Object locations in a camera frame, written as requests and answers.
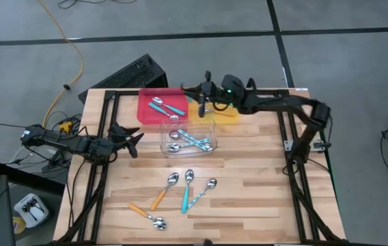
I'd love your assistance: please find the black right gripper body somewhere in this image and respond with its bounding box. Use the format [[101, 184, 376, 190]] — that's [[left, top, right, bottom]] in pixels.
[[198, 70, 223, 118]]

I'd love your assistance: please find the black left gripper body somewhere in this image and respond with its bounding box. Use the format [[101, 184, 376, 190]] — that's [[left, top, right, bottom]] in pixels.
[[106, 120, 139, 159]]

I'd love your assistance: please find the orange handled metal spoon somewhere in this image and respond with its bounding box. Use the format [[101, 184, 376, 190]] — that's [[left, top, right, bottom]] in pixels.
[[128, 203, 167, 231], [203, 105, 238, 118], [150, 172, 180, 211]]

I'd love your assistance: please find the teal handled metal spoon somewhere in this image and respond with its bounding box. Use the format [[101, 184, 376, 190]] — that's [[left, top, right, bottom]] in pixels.
[[151, 96, 186, 116], [148, 101, 180, 121], [180, 169, 195, 215]]

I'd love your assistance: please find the teal white striped spoon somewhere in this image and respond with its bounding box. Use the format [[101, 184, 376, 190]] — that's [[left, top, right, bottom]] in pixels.
[[186, 178, 218, 210], [166, 137, 212, 153], [176, 128, 214, 152], [169, 131, 214, 152]]

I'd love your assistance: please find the yellow translucent plastic tray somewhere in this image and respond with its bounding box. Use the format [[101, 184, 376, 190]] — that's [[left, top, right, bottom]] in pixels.
[[187, 86, 241, 126]]

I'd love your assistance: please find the red translucent plastic tray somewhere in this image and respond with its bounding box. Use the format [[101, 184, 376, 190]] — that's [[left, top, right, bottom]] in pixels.
[[137, 87, 190, 126]]

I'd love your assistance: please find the clear plastic bin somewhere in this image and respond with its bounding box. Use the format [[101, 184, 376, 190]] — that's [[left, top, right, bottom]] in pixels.
[[158, 118, 219, 160]]

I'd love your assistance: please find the black tripod base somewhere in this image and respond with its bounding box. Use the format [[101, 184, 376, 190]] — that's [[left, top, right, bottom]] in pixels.
[[42, 150, 72, 172]]

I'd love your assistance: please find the black floor bar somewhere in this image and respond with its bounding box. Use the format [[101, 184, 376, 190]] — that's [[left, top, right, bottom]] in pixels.
[[0, 161, 66, 196]]

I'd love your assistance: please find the white open box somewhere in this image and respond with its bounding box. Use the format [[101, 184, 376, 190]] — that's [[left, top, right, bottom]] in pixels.
[[12, 193, 50, 229]]

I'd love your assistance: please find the yellow tape roll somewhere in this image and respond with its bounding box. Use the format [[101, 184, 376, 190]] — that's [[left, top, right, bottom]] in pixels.
[[12, 216, 27, 236]]

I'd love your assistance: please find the black metal table frame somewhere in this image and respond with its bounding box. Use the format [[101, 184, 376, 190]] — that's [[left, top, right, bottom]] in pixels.
[[53, 87, 347, 245]]

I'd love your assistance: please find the yellow floor cable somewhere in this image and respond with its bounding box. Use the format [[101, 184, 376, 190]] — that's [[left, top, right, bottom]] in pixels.
[[38, 0, 85, 128]]

